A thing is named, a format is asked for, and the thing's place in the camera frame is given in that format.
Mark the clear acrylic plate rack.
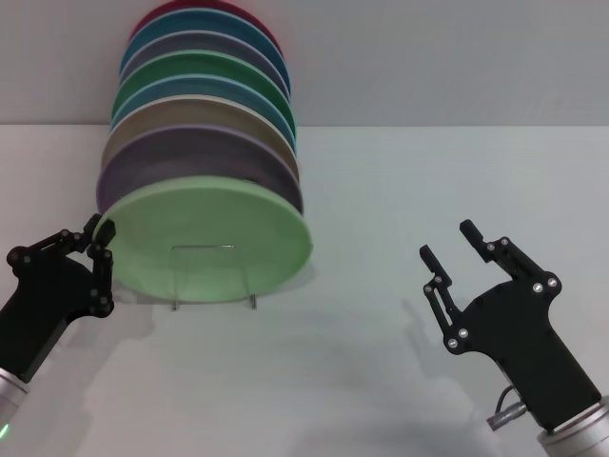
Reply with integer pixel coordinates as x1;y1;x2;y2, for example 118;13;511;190
170;244;258;311

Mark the red plate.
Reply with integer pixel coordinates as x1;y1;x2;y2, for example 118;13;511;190
128;0;285;53

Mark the lilac purple plate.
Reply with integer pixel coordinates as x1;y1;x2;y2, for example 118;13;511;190
94;124;305;220

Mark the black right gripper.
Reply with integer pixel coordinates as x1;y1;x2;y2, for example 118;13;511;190
420;219;603;432

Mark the light green plate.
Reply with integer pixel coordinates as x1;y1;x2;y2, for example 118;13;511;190
97;175;315;304

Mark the grey purple plate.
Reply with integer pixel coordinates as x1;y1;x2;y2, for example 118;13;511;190
118;30;292;104

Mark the deep blue plate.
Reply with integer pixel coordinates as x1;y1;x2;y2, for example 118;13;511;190
118;8;291;91

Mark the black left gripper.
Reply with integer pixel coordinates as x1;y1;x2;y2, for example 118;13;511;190
0;213;118;382

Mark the dark green plate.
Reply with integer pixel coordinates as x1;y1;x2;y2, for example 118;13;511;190
111;49;296;139

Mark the right gripper cable with plug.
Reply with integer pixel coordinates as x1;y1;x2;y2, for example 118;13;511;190
485;385;528;432

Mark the light blue plate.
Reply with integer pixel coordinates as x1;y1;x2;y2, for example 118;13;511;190
109;73;299;158

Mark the beige plate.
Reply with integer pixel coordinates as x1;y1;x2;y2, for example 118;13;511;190
100;93;301;182

